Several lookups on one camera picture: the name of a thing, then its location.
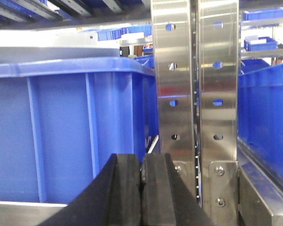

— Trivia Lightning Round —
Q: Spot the large blue crate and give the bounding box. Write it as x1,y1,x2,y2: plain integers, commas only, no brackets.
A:
0,57,158,203

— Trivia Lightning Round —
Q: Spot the perforated steel upright post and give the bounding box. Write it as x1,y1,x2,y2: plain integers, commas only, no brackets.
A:
150,0,239,226

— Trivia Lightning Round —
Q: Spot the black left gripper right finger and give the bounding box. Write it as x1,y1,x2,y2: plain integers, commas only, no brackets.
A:
141,153,213,226

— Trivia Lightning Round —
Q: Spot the blue crate right side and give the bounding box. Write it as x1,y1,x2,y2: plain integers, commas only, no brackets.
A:
238,64,283,180

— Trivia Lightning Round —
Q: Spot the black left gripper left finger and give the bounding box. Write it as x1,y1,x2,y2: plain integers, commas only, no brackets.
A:
40,154,141,226

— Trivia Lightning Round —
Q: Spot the small blue bin on shelf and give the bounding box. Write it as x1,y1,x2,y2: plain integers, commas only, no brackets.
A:
244,37,278,51

